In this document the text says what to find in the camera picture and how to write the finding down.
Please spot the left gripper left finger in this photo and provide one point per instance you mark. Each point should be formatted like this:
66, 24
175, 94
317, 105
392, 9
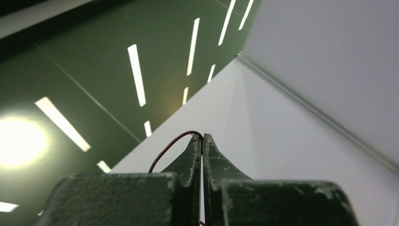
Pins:
168, 198

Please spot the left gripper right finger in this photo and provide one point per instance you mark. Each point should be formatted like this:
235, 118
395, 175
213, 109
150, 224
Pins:
232, 198

